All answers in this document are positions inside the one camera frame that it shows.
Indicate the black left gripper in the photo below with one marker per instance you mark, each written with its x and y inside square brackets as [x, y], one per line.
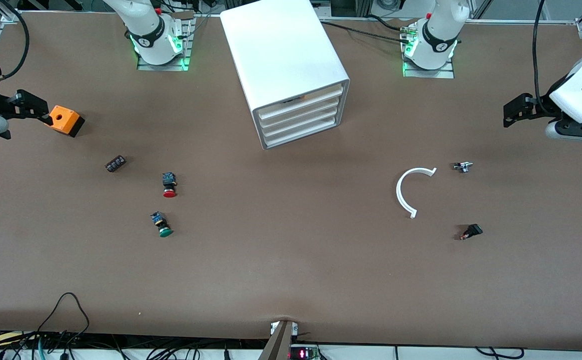
[541, 106]

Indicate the red push button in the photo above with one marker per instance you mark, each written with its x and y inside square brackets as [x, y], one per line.
[169, 187]

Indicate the small black terminal block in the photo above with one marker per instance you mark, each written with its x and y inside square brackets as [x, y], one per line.
[115, 164]

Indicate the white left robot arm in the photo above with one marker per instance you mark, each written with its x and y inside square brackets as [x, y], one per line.
[438, 35]

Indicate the white semicircular bracket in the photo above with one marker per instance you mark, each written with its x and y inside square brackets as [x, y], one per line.
[399, 192]

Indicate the white drawer cabinet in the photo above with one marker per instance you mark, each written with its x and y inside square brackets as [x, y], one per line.
[275, 50]

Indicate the small chrome metal fitting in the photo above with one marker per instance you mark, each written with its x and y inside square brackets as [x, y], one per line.
[463, 167]

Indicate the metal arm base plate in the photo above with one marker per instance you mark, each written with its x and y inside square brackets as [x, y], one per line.
[428, 74]
[163, 67]

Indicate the orange box with hole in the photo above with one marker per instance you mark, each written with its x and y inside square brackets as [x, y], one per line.
[68, 122]

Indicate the green push button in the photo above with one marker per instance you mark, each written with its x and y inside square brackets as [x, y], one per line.
[163, 227]

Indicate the brown camera stand pole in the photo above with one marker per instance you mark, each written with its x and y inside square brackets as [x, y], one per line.
[278, 345]

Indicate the device with red display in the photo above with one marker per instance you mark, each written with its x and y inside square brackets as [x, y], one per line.
[303, 354]

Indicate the white pole clamp bracket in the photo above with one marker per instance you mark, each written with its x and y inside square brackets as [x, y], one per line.
[296, 328]

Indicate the small black square switch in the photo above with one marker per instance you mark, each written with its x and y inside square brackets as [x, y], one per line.
[472, 231]

